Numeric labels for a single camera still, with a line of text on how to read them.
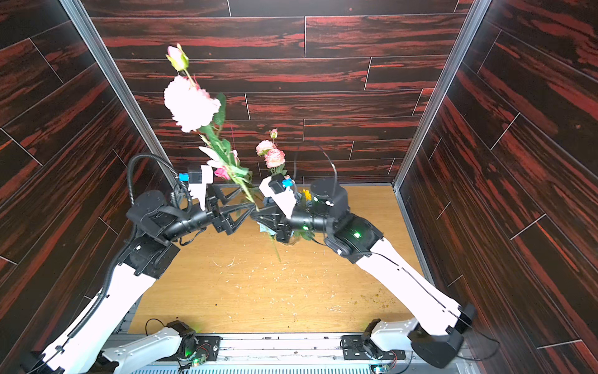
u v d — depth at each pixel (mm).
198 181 460
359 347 736
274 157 784
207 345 734
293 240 991
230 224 482
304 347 753
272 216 486
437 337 389
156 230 446
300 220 479
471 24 687
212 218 478
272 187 443
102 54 748
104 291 410
